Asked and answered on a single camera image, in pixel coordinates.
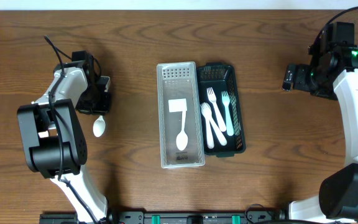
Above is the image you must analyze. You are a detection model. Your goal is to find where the clear plastic basket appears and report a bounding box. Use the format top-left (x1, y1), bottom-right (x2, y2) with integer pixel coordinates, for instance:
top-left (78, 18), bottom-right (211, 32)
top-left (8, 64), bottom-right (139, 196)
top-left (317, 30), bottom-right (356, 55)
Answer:
top-left (157, 62), bottom-right (205, 169)

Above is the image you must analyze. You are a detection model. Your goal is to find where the dark green plastic basket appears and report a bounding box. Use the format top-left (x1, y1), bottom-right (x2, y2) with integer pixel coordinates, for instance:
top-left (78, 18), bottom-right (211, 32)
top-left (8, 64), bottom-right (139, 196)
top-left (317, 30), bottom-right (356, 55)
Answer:
top-left (196, 62), bottom-right (246, 157)

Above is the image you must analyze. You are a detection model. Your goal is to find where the pale green plastic fork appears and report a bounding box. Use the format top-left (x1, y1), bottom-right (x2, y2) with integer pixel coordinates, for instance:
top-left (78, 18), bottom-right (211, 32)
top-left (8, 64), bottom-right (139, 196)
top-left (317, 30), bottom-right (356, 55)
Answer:
top-left (222, 91), bottom-right (234, 136)

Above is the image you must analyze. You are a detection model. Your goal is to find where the left black cable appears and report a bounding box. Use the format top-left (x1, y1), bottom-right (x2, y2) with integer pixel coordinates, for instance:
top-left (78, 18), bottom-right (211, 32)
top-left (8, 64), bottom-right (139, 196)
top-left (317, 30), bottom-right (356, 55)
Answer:
top-left (44, 34), bottom-right (102, 224)

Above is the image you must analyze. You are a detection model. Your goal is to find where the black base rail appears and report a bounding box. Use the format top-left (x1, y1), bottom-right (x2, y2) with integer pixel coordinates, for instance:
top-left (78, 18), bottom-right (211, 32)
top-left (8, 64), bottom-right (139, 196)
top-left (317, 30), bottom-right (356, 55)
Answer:
top-left (39, 203), bottom-right (291, 224)

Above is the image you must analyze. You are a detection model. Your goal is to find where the white label sticker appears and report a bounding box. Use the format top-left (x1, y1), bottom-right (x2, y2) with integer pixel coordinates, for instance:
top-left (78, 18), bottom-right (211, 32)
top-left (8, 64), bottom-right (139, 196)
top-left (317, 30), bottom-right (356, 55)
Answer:
top-left (168, 98), bottom-right (187, 113)

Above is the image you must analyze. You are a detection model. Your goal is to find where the white thick plastic spoon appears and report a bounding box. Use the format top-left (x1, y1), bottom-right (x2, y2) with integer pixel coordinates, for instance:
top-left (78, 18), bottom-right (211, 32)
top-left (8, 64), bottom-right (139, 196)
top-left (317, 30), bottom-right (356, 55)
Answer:
top-left (201, 103), bottom-right (214, 149)

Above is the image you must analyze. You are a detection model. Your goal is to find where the white fork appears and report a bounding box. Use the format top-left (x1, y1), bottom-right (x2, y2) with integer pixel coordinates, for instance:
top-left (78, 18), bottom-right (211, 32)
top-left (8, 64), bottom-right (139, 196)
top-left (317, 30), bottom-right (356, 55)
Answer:
top-left (210, 117), bottom-right (227, 146)
top-left (207, 87), bottom-right (226, 132)

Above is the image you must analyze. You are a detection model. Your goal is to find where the black cable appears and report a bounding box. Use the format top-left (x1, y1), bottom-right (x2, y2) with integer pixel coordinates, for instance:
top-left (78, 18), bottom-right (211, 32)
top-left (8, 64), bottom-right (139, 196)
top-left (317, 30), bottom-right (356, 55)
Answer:
top-left (44, 34), bottom-right (102, 224)
top-left (309, 5), bottom-right (358, 54)

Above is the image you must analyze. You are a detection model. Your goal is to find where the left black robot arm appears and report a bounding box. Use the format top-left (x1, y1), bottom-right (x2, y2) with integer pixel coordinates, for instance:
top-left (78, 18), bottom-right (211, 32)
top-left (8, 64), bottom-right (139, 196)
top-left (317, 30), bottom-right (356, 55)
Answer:
top-left (17, 57), bottom-right (116, 223)

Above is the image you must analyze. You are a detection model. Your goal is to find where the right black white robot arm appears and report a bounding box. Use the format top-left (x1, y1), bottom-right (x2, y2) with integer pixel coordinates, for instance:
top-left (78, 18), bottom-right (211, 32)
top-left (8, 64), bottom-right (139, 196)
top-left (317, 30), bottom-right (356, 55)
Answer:
top-left (282, 22), bottom-right (358, 223)

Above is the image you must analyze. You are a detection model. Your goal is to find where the right black cable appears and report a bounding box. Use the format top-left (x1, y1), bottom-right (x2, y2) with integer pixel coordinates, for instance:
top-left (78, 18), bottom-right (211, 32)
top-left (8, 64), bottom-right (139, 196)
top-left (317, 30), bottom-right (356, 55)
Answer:
top-left (309, 5), bottom-right (358, 54)

